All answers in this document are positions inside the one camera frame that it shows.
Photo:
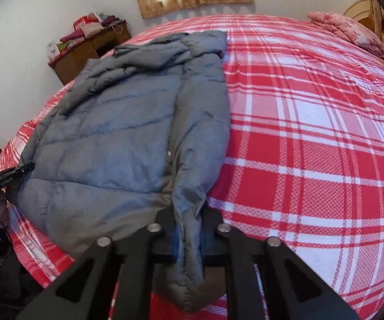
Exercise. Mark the purple folded clothing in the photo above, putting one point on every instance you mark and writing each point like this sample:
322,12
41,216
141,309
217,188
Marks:
109,19

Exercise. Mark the pink floral pillow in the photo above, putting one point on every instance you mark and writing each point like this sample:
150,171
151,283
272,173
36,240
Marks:
355,30

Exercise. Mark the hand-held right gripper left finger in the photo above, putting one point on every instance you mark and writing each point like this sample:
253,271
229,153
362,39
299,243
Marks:
138,256

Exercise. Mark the red and white box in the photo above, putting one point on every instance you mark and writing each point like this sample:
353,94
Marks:
83,19

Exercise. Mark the grey puffer jacket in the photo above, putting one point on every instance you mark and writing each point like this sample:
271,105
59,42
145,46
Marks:
112,140

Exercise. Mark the pale pink folded clothing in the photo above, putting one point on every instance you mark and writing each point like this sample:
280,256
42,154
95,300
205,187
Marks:
91,29

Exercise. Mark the brown wooden desk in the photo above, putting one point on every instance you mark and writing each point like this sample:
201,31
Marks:
75,61

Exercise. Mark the magenta folded clothing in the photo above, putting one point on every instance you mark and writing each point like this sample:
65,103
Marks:
71,36

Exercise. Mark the green folded clothing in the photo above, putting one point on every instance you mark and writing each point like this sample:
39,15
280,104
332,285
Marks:
65,45

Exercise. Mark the wooden headboard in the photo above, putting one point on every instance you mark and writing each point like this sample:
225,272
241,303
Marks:
358,6

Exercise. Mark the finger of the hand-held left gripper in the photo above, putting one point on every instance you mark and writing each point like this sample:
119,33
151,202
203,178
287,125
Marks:
13,175

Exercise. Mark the bed with red plaid sheet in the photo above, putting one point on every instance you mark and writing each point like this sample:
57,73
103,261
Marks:
311,140

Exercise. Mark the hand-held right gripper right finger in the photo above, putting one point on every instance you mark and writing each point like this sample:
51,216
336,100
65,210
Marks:
241,256

